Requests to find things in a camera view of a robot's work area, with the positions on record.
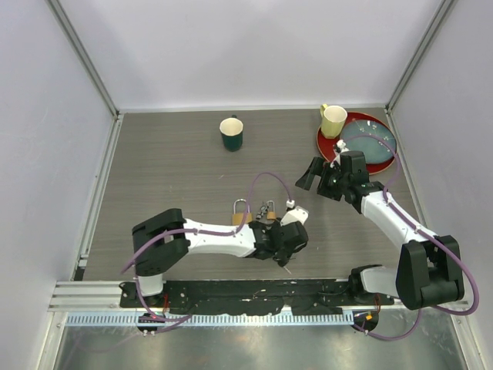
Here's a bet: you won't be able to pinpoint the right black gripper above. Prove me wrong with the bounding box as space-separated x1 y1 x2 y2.
296 156 350 202

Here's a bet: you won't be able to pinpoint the black-headed keys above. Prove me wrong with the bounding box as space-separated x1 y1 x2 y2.
273 257 292 274

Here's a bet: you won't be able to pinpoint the small brass long-shackle padlock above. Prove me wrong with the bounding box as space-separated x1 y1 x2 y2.
266 200 277 220

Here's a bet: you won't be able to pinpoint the keys with panda keychain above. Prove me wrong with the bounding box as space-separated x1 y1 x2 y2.
255 202 269 220

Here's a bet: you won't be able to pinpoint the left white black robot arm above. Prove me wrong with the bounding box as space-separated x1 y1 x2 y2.
124 206 309 308

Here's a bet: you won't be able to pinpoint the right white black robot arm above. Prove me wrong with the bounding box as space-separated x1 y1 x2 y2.
295 151 464 310

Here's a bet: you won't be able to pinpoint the red round tray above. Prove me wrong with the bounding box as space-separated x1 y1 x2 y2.
317 112 394 175

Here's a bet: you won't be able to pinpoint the large brass padlock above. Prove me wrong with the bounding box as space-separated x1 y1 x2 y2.
232 198 253 226

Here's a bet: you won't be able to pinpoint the yellow mug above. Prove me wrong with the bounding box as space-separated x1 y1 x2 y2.
320 104 347 139

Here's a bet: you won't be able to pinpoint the blue ceramic plate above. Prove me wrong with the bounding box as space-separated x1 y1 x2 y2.
340 119 397 164

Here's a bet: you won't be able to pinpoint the dark green mug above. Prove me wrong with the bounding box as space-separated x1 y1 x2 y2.
219 115 243 152

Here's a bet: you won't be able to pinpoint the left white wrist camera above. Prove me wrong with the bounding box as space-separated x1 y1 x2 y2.
280 200 309 226

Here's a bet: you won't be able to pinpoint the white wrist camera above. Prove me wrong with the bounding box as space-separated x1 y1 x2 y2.
330 140 349 168
280 200 309 226

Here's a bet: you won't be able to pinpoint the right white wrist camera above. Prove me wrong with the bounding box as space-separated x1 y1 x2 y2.
330 140 349 168

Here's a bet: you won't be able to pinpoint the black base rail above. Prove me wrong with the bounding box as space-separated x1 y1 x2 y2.
119 277 396 315

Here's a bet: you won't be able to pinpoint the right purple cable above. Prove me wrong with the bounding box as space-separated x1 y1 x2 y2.
344 134 478 341

